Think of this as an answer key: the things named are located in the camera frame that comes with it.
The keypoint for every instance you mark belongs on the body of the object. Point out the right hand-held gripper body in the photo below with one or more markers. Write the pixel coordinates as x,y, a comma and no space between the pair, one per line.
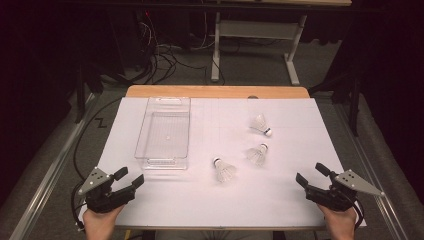
340,196

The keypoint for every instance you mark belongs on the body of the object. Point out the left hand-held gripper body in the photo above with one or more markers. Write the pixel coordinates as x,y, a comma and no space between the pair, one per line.
100,196

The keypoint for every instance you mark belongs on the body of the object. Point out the white feather shuttlecock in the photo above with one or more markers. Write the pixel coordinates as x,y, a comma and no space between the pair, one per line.
225,170
257,155
260,125

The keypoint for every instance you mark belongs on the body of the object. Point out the clear plastic container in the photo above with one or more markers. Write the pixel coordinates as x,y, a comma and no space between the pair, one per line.
165,133

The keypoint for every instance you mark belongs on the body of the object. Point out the person's left hand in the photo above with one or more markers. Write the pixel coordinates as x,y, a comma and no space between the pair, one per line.
100,223

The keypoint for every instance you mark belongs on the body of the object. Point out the person's right hand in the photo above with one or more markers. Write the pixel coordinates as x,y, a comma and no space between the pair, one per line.
340,223

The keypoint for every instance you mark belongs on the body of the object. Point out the black metal stand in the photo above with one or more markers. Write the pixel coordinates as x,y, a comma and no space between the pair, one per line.
80,93
355,106

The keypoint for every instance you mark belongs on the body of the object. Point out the white paper sheet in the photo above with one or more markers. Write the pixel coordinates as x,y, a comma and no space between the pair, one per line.
216,200

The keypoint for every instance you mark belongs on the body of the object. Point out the dark round table grommet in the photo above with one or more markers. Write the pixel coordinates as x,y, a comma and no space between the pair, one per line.
252,97

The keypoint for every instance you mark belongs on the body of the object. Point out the white-legged background desk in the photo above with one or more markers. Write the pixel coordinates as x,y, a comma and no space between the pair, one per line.
256,30

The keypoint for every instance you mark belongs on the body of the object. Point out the metal floor rail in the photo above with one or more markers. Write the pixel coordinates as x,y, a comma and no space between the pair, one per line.
370,166
53,166

